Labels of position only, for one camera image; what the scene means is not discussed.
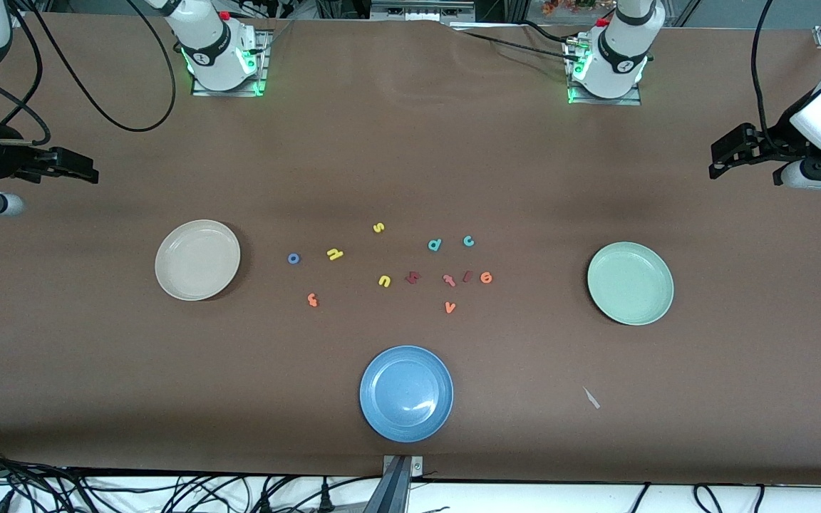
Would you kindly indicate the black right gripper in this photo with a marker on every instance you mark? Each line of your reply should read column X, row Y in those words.
column 4, row 154

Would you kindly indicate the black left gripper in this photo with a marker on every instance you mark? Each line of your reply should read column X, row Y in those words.
column 769, row 143

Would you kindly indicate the yellow foam letter h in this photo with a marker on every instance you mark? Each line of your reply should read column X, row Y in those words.
column 335, row 254

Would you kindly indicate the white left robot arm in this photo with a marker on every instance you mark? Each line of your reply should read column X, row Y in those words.
column 621, row 57

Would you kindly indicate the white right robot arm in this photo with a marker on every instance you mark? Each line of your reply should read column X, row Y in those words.
column 214, row 50

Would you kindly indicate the beige round plate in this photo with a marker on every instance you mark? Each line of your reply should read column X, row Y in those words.
column 197, row 260

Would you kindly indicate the light green round plate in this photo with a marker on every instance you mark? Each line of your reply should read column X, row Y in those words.
column 630, row 283

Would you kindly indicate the orange flower decoration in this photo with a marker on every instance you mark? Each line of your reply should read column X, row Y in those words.
column 574, row 6

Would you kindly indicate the small white paper scrap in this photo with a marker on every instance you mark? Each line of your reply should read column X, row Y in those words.
column 591, row 397

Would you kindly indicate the brown table mat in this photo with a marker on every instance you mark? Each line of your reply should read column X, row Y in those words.
column 410, row 142

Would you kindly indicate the grey electronics box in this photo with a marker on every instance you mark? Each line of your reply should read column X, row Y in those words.
column 421, row 10

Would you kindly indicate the dark red foam letter k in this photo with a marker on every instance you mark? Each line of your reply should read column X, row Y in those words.
column 412, row 277

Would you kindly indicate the blue round plate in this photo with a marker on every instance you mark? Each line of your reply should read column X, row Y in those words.
column 406, row 393

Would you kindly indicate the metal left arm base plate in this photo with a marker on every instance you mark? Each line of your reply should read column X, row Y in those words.
column 603, row 101

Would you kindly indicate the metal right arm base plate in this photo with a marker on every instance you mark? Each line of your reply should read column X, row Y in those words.
column 225, row 93

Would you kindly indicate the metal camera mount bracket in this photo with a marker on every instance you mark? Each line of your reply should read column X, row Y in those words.
column 393, row 491

